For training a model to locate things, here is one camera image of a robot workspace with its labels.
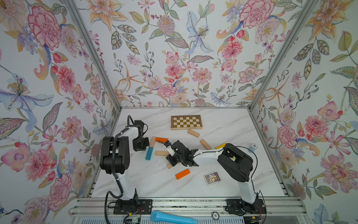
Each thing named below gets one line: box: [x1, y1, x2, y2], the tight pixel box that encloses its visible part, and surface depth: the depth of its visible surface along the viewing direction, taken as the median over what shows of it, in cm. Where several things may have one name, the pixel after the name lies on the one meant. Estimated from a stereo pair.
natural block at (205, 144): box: [199, 139, 212, 151], surface depth 102 cm
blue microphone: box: [150, 210, 198, 224], surface depth 70 cm
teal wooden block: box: [145, 147, 154, 161], surface depth 96 cm
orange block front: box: [175, 168, 191, 181], surface depth 88 cm
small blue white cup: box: [250, 142, 258, 152], surface depth 92 cm
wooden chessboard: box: [170, 114, 203, 131], surface depth 109 cm
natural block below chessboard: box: [187, 129, 200, 138], surface depth 106 cm
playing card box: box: [203, 171, 222, 186], surface depth 84 cm
